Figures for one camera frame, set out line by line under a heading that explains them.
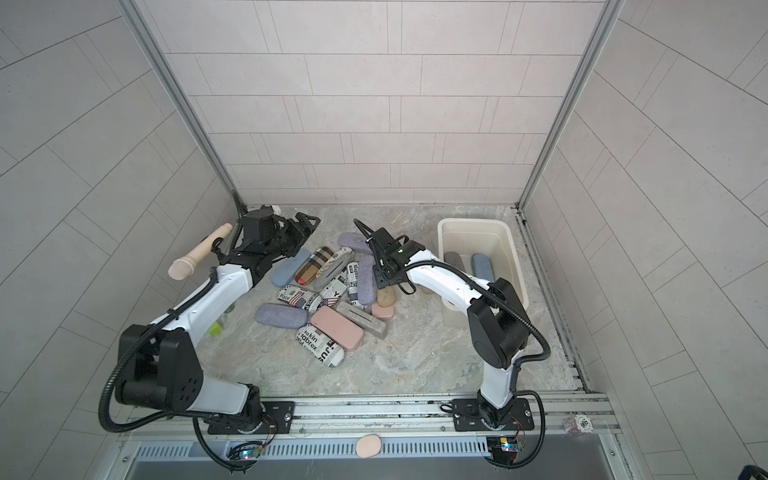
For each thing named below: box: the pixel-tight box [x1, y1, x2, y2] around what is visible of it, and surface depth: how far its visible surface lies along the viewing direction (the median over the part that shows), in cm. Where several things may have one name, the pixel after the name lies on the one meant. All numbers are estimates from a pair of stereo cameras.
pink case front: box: [310, 306, 364, 351], surface depth 85 cm
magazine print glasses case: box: [320, 262, 360, 307], surface depth 92 cm
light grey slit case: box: [311, 246, 355, 291], surface depth 94 cm
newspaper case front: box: [296, 324, 345, 368], surface depth 82 cm
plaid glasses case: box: [294, 246, 334, 286], surface depth 98 cm
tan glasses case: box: [377, 286, 396, 308], surface depth 88 cm
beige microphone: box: [168, 223, 233, 281], surface depth 73 cm
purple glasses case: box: [357, 255, 377, 305], surface depth 88 cm
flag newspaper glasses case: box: [277, 286, 322, 313], surface depth 88 cm
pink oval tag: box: [356, 434, 381, 458], surface depth 68 cm
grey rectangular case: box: [333, 300, 388, 340], surface depth 84 cm
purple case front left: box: [255, 303, 309, 329], surface depth 87 cm
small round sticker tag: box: [563, 414, 594, 435], surface depth 67 cm
